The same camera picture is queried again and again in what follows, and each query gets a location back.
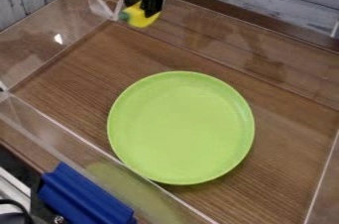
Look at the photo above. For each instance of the blue plastic block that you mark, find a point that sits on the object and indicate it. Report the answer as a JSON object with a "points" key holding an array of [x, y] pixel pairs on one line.
{"points": [[81, 200]]}

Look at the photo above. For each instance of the yellow toy banana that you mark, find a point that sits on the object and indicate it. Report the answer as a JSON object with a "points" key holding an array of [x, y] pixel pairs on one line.
{"points": [[134, 16]]}

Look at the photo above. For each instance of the clear acrylic front wall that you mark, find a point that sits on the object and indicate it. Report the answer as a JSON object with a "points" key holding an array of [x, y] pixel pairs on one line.
{"points": [[46, 144]]}

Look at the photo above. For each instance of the green round plate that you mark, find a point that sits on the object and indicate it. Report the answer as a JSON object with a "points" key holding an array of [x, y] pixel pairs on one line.
{"points": [[181, 127]]}

